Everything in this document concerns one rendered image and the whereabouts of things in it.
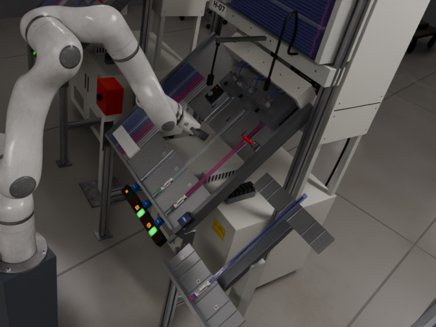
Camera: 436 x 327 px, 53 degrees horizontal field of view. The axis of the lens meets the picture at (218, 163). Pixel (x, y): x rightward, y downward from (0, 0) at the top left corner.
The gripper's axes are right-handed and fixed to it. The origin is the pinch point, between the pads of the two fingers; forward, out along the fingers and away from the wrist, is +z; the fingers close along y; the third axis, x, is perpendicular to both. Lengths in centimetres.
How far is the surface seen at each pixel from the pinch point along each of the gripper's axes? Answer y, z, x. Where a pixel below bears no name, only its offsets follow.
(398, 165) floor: 33, 264, -65
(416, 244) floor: -37, 204, -22
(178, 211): -13.5, 6.0, 29.1
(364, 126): -21, 59, -46
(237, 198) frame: -6.0, 42.6, 15.9
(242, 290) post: -51, 16, 31
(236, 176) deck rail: -21.0, 9.3, 3.2
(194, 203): -16.1, 7.2, 22.0
